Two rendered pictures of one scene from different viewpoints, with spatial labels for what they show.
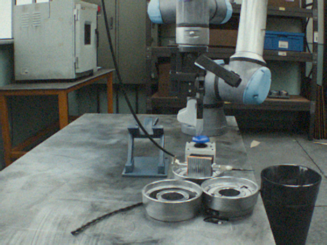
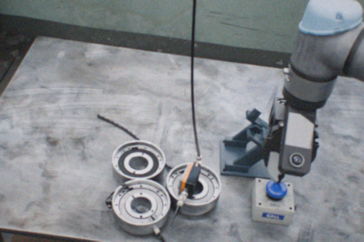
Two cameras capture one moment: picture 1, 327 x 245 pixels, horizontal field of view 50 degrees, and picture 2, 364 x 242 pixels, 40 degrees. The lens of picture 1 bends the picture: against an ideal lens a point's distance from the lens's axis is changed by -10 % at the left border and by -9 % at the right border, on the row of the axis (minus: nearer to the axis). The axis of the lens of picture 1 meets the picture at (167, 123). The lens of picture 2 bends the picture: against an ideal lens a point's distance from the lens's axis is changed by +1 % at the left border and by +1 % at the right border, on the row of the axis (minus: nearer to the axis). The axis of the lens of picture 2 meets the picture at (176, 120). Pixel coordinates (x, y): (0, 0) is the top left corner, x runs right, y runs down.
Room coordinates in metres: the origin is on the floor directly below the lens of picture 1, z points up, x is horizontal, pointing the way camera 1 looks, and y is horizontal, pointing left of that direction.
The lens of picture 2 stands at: (0.64, -0.68, 1.56)
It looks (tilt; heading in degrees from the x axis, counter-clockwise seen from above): 42 degrees down; 87
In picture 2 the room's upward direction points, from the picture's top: 6 degrees clockwise
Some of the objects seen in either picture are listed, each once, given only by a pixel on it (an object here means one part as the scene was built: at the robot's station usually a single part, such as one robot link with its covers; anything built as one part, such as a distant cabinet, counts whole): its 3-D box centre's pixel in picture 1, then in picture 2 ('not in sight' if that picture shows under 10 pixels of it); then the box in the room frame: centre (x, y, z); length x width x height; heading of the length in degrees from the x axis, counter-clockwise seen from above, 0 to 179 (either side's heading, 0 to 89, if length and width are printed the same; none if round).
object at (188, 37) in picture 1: (192, 37); (307, 79); (0.88, -0.06, 1.10); 0.08 x 0.08 x 0.05
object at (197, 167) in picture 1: (199, 167); (186, 179); (0.71, -0.06, 0.85); 0.05 x 0.02 x 0.04; 72
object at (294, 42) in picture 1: (279, 41); not in sight; (4.24, -1.28, 1.11); 0.52 x 0.38 x 0.22; 84
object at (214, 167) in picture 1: (212, 166); (187, 191); (0.71, -0.09, 0.85); 0.17 x 0.02 x 0.04; 72
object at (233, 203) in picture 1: (229, 196); (140, 208); (0.63, -0.11, 0.82); 0.10 x 0.10 x 0.04
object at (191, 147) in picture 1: (200, 153); (275, 201); (0.88, -0.08, 0.82); 0.08 x 0.07 x 0.05; 174
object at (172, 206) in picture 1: (172, 200); (138, 166); (0.62, -0.01, 0.82); 0.10 x 0.10 x 0.04
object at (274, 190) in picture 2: (200, 146); (274, 194); (0.88, -0.08, 0.84); 0.04 x 0.04 x 0.05
